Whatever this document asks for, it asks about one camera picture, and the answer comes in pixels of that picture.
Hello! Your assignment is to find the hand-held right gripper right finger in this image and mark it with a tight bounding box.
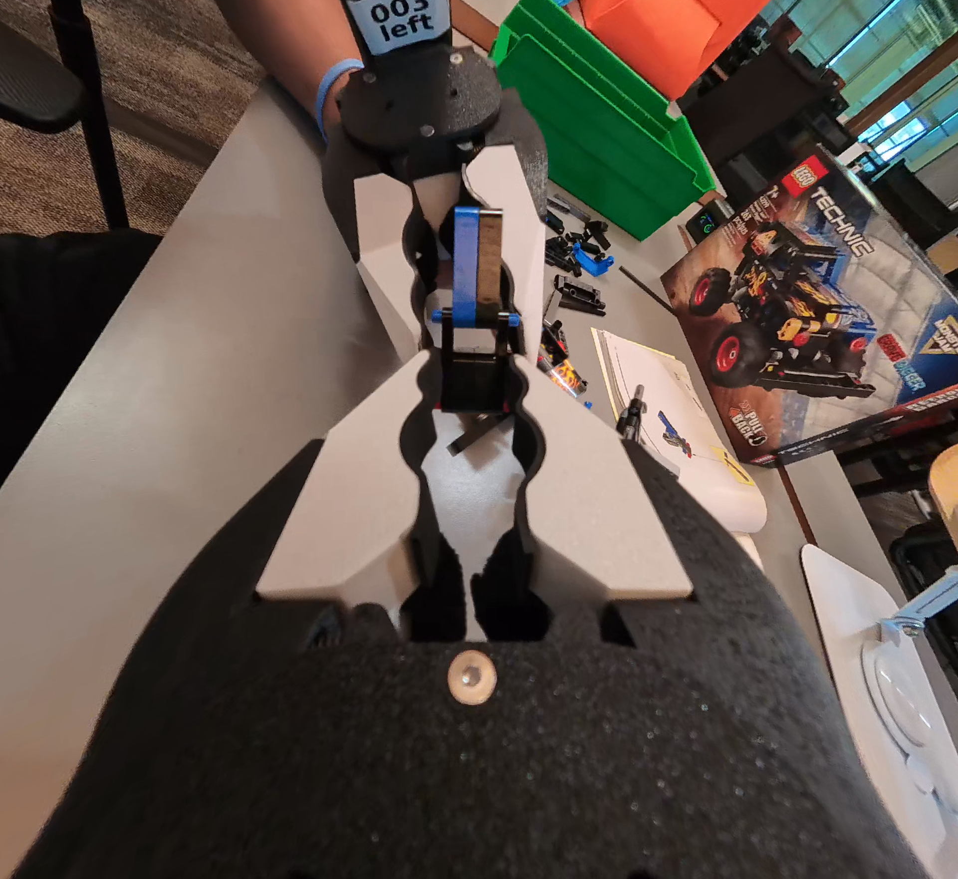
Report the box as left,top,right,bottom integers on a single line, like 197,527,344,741
470,359,696,644

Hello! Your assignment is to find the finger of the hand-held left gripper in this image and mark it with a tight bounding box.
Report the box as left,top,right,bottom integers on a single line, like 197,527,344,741
460,143,549,365
352,172,444,365

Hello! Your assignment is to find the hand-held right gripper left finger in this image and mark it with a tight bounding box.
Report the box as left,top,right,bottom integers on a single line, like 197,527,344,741
254,348,469,644

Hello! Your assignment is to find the blue and black lego assembly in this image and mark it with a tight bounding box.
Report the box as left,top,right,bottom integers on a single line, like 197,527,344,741
430,204,525,457

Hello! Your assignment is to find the pile of black lego pieces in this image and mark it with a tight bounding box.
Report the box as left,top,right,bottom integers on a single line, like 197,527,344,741
542,194,618,281

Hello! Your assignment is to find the black rectangular lego panel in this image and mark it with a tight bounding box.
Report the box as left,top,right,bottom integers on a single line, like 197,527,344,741
554,274,607,316

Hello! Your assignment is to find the monster truck lego box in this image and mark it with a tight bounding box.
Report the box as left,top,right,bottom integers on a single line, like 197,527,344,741
660,146,958,468

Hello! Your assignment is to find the brown cardboard piece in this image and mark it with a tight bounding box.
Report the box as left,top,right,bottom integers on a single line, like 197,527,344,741
449,0,501,51

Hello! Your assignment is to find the blue wristband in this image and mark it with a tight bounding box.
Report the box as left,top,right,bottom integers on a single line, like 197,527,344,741
314,58,365,143

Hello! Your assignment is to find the green plastic bin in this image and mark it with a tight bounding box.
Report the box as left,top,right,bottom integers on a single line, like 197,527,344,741
490,0,686,139
494,33,717,241

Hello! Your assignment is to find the thin black rod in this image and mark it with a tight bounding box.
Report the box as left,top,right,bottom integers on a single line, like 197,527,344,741
620,265,675,311

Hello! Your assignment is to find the small black device green display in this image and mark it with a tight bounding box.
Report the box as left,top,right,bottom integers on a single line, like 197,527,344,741
686,197,736,245

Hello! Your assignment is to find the orange storage box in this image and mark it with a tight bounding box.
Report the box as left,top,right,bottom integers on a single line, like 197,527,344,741
580,0,796,102

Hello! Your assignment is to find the dark wooden furniture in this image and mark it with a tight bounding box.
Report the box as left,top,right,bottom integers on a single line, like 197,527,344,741
677,18,850,184

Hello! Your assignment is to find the black office chair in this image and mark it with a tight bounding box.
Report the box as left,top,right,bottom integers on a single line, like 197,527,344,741
0,0,181,229

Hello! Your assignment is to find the round wooden stool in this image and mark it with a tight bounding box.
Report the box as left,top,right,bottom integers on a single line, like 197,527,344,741
928,445,958,551

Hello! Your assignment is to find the large glass window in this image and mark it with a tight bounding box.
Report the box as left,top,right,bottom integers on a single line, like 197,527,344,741
763,0,958,169

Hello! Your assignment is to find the white flat base plate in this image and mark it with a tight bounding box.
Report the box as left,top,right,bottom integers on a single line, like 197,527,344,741
799,542,958,879

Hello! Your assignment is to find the metal bracket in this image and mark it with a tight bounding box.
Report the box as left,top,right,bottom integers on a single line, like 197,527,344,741
877,571,958,644

